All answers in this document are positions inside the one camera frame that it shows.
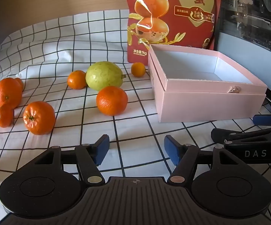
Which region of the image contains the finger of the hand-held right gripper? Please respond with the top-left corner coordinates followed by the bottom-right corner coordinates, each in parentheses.
top-left (253, 113), bottom-right (271, 126)
top-left (211, 126), bottom-right (271, 144)

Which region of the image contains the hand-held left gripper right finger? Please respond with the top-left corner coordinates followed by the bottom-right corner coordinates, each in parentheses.
top-left (164, 135), bottom-right (240, 185)

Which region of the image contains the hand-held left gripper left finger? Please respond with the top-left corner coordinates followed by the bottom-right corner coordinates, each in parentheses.
top-left (34, 134), bottom-right (110, 185)

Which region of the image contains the pink cardboard box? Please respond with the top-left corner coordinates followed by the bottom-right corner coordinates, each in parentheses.
top-left (148, 44), bottom-right (268, 123)

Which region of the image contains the green guava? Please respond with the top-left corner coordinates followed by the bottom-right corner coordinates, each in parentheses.
top-left (85, 61), bottom-right (127, 92)

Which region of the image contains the tiny round tangerine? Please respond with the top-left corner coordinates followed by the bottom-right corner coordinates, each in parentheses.
top-left (131, 62), bottom-right (146, 78)

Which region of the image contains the large orange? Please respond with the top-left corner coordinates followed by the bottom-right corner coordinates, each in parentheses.
top-left (0, 77), bottom-right (23, 109)

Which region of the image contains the white black checked cloth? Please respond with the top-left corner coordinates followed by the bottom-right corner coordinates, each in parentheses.
top-left (0, 9), bottom-right (271, 225)

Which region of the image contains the printed computer hardware box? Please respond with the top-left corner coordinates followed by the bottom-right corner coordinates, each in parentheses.
top-left (213, 0), bottom-right (271, 92)

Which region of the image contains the red snack bag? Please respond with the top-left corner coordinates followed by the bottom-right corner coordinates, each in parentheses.
top-left (125, 0), bottom-right (223, 64)

